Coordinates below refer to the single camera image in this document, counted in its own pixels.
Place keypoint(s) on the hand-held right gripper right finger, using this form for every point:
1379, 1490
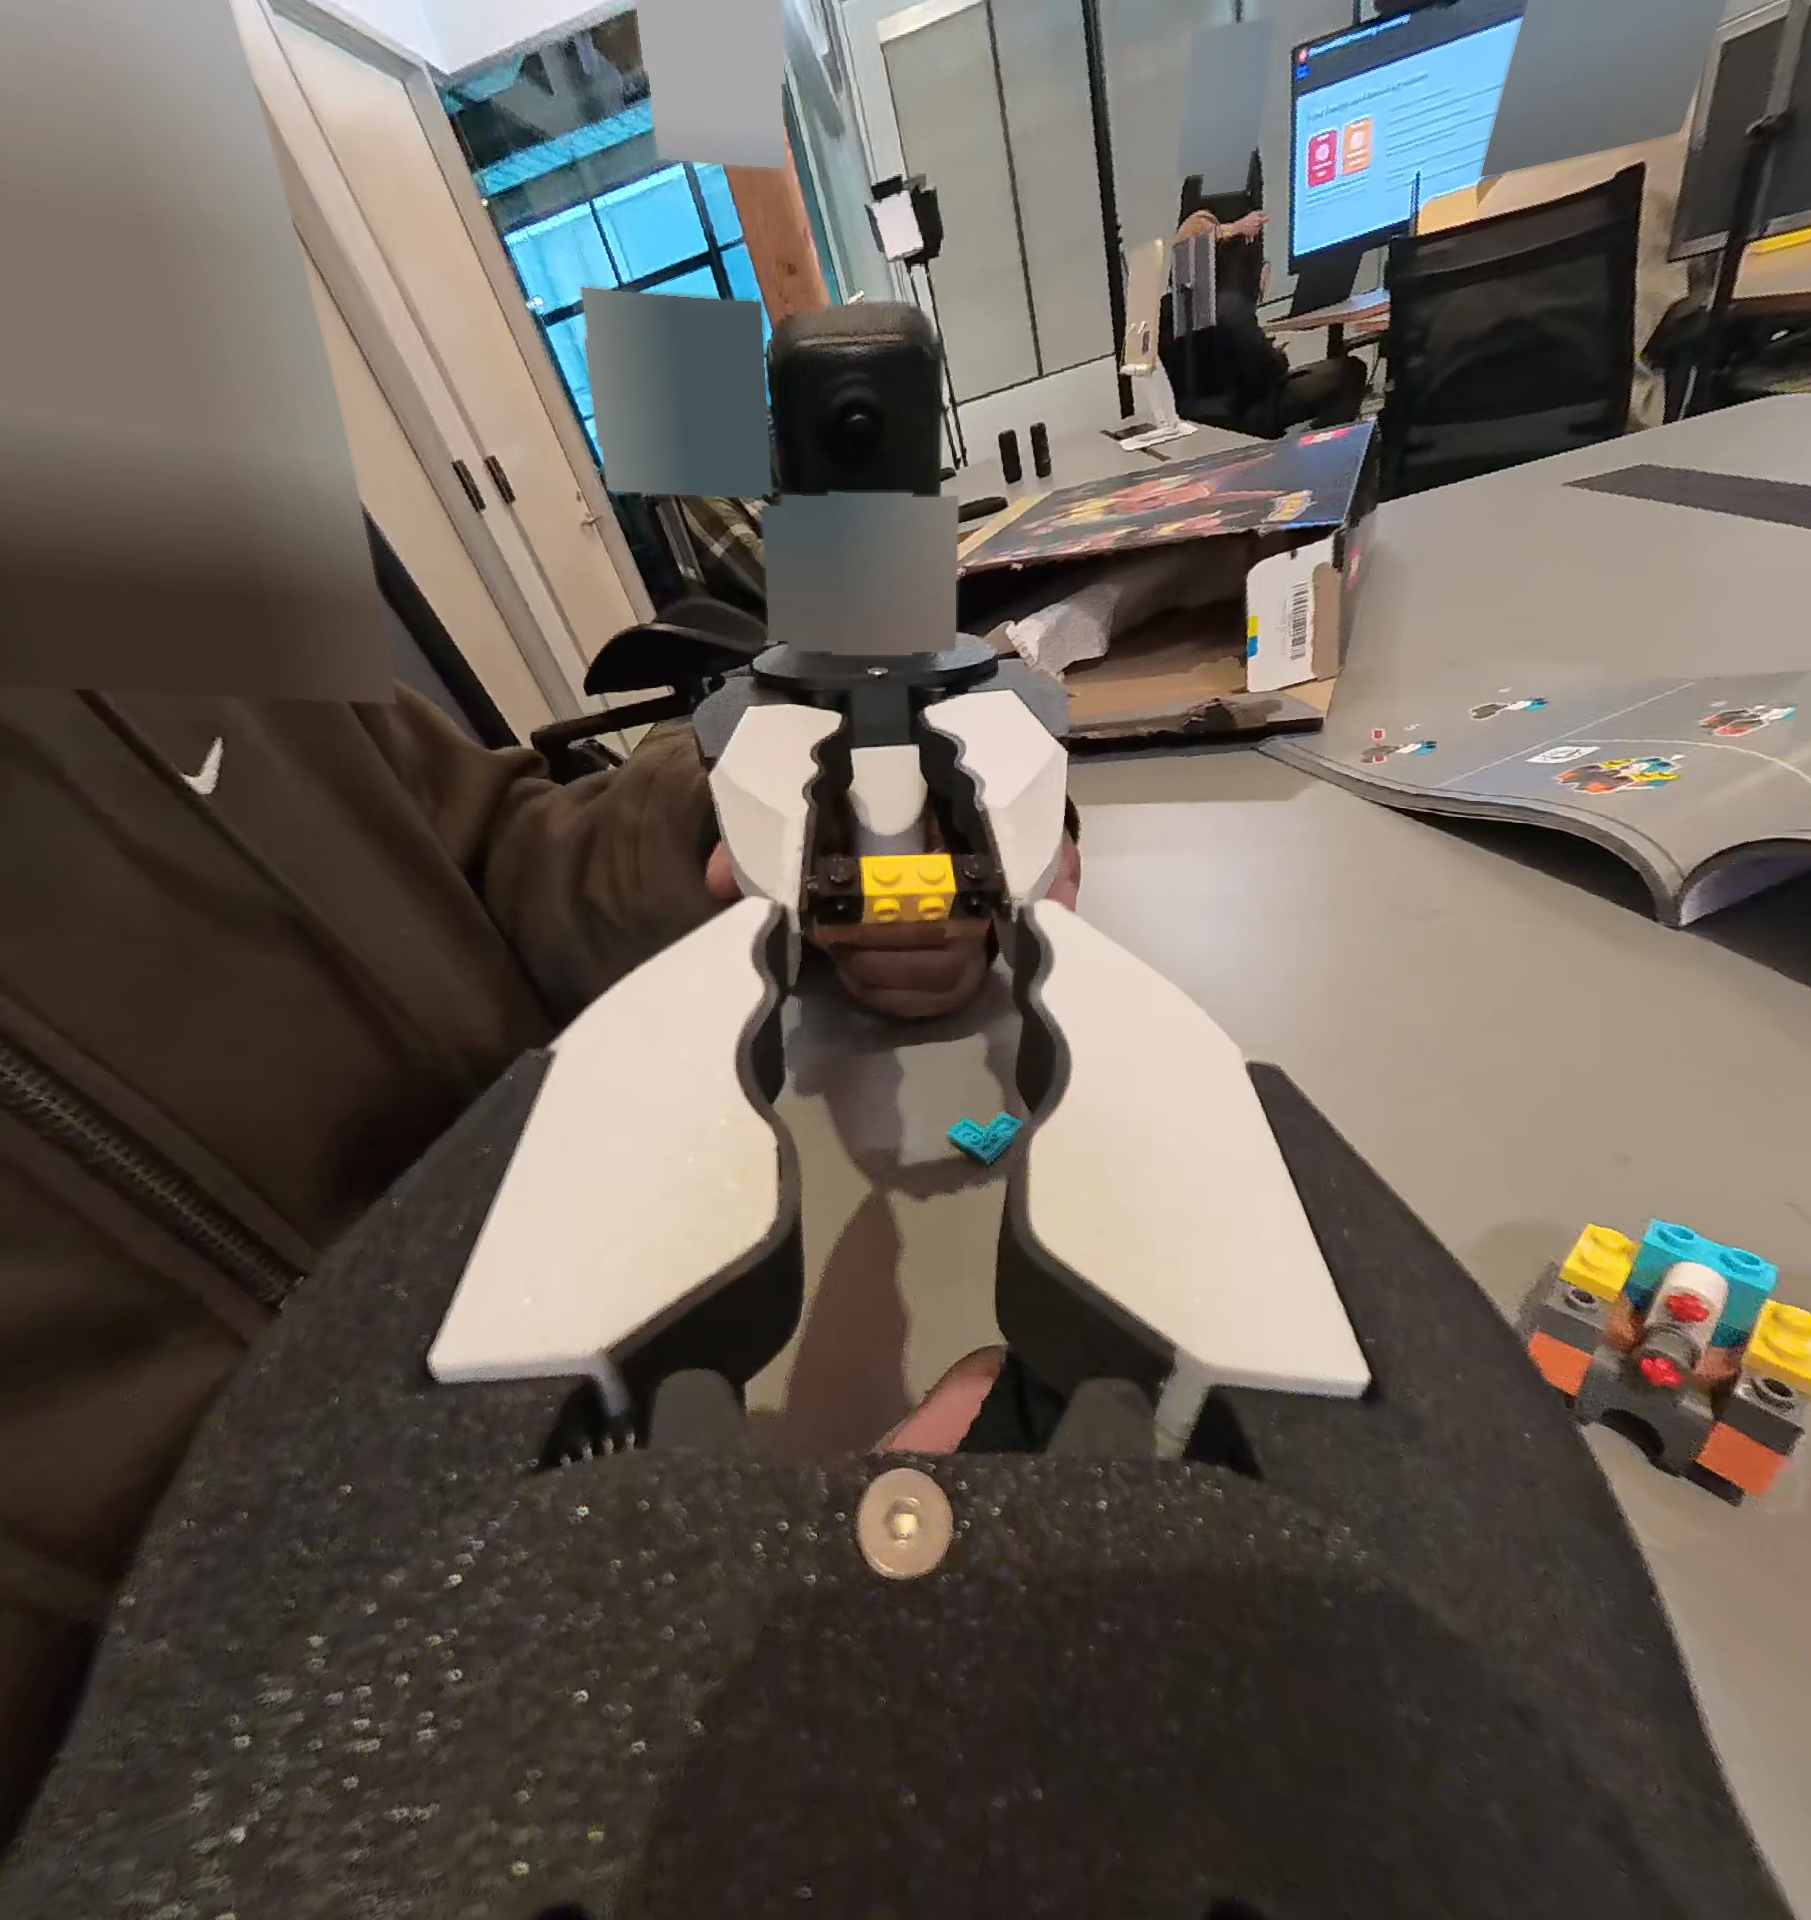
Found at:
1176, 1201

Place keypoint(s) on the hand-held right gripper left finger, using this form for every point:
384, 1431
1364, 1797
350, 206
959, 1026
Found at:
619, 1201

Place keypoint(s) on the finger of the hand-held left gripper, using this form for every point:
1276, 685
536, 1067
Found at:
764, 795
1017, 781

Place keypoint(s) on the yellow and brown brick assembly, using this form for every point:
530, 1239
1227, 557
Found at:
905, 886

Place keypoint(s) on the person's left forearm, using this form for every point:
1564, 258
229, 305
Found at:
591, 856

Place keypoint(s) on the grey desk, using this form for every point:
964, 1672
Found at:
1444, 1049

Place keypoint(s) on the person's left hand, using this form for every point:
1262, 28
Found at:
905, 969

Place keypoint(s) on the person's right hand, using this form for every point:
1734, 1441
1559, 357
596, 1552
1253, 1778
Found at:
949, 1395

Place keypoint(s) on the white light panel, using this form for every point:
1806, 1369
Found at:
905, 221

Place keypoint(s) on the turquoise brick plate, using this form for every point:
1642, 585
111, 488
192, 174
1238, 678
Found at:
983, 1135

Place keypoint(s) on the beige cabinet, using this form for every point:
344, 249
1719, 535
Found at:
440, 375

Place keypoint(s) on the person's brown jacket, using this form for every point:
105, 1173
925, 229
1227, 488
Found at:
171, 1049

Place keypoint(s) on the multicoloured brick model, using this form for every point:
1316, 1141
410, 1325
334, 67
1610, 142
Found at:
1668, 1350

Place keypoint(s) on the brick instruction booklet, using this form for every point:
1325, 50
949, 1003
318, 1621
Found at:
1596, 781

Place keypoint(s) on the computer monitor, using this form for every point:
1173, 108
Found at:
1385, 136

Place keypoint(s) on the black mesh office chair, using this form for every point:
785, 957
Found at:
1505, 347

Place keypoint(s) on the grey monitor on stand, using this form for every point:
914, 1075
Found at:
1759, 120

